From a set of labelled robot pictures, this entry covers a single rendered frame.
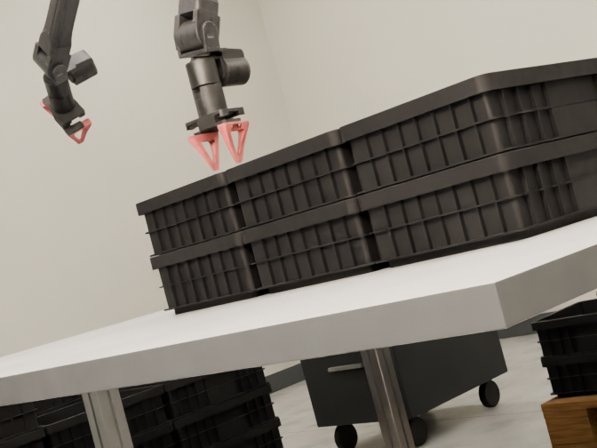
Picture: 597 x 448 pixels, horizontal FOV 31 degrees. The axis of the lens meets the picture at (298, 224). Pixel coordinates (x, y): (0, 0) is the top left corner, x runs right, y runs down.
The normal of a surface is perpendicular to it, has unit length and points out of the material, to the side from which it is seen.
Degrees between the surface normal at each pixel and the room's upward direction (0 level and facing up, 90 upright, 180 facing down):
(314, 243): 90
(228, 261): 90
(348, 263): 90
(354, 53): 90
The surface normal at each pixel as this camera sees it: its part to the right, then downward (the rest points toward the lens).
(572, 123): 0.64, -0.18
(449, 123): -0.73, 0.18
